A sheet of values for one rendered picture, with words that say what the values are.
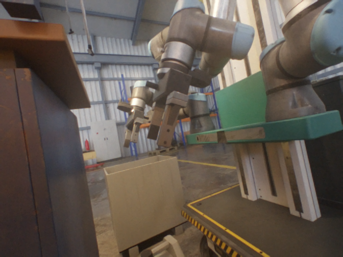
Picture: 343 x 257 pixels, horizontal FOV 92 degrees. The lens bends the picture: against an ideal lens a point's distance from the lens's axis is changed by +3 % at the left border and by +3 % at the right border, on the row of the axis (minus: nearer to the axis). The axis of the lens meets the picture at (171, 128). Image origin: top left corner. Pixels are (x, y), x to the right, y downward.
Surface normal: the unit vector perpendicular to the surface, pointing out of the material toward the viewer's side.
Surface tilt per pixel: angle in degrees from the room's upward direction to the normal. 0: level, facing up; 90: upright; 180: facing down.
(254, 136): 90
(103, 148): 90
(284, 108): 72
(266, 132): 90
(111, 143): 90
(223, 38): 121
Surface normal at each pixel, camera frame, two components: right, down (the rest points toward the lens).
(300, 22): -0.84, 0.29
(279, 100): -0.84, -0.17
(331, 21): 0.04, 0.08
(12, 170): 0.37, -0.11
